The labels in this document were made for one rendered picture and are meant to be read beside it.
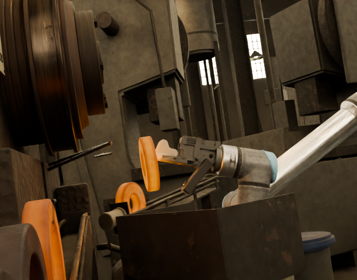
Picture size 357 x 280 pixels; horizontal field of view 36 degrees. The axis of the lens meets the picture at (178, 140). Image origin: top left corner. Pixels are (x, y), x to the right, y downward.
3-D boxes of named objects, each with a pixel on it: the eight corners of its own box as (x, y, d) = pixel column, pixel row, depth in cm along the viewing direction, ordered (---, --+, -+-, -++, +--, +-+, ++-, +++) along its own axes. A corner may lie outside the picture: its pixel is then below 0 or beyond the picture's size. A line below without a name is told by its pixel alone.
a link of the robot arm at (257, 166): (278, 185, 155) (281, 150, 157) (235, 179, 154) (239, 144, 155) (268, 186, 165) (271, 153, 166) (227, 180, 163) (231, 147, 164)
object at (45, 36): (44, 149, 123) (18, -54, 126) (61, 159, 169) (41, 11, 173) (73, 145, 124) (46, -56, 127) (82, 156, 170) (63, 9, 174)
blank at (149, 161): (141, 137, 148) (154, 135, 148) (136, 138, 163) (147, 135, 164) (150, 194, 148) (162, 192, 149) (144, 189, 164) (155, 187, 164)
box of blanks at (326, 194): (251, 293, 343) (233, 169, 348) (197, 278, 419) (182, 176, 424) (380, 261, 383) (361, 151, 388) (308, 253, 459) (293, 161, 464)
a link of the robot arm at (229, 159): (228, 177, 163) (235, 176, 154) (212, 175, 163) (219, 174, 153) (231, 147, 164) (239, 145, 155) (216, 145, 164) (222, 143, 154)
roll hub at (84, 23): (86, 108, 134) (71, -4, 136) (89, 121, 162) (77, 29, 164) (109, 105, 135) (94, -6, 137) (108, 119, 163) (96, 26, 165)
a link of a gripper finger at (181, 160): (161, 154, 157) (191, 158, 158) (160, 160, 157) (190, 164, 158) (162, 153, 152) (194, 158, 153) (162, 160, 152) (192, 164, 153)
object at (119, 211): (99, 231, 183) (96, 214, 183) (114, 225, 191) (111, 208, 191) (114, 230, 180) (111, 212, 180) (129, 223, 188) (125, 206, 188)
